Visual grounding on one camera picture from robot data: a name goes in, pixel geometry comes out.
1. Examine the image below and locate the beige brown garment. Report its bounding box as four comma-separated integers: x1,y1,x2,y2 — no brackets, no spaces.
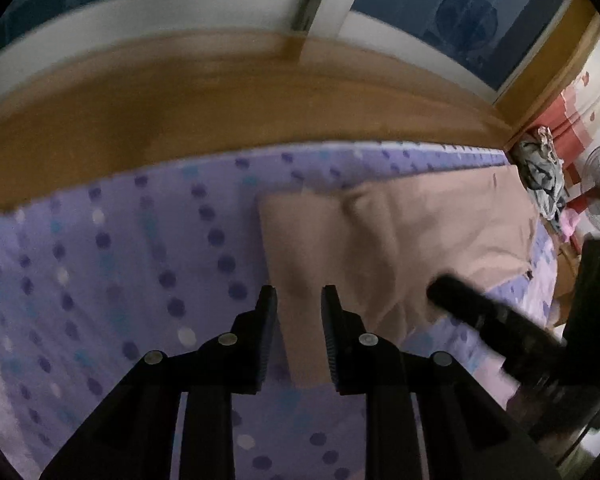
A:
259,166,539,388

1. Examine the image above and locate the green sleeved right forearm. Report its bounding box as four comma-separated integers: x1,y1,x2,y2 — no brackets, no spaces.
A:
538,426,598,474

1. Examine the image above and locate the person's right hand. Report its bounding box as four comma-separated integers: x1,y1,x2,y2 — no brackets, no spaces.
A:
506,386,578,443

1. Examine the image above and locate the pink towel cloth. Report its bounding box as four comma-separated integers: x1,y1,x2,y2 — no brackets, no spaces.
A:
559,208,581,240

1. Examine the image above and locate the grey knit garment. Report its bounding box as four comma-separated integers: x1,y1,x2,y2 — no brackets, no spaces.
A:
510,136,567,228

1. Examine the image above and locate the purple polka dot bedsheet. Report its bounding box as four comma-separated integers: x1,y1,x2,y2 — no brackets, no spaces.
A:
0,142,562,480

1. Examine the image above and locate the white star patterned garment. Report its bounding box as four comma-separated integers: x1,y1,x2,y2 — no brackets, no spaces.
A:
535,126,554,146

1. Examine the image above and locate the red floral curtain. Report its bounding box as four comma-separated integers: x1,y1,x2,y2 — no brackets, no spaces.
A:
527,68,600,185

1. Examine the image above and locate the wooden window frame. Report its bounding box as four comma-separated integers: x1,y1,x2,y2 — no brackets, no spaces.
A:
0,0,600,211

